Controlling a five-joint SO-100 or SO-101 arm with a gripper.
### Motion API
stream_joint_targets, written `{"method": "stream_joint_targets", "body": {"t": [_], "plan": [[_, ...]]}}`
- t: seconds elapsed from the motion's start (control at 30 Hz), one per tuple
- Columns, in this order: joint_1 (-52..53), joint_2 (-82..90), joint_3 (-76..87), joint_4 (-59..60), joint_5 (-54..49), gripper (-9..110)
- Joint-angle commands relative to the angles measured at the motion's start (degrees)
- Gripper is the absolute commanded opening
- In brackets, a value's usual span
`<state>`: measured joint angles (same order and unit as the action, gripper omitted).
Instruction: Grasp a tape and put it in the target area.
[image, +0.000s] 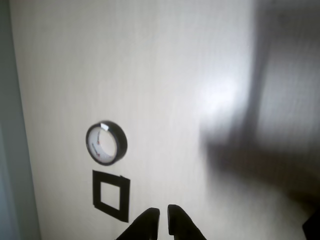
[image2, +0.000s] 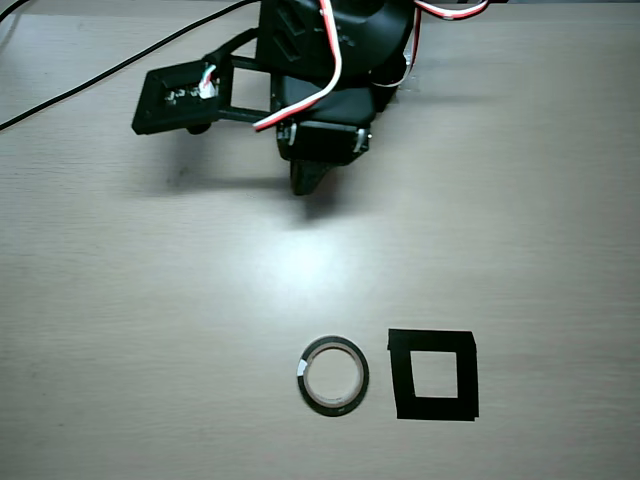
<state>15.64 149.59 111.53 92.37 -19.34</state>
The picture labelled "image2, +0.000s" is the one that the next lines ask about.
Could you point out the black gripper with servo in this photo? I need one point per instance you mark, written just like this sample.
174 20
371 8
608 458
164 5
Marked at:
325 141

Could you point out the black tape roll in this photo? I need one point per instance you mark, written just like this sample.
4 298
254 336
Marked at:
305 387

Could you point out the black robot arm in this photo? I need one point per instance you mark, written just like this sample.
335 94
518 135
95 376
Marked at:
360 35

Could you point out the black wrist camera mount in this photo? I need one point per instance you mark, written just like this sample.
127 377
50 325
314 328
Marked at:
175 107

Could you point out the black square tape frame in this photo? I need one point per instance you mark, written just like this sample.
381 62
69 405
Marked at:
434 410

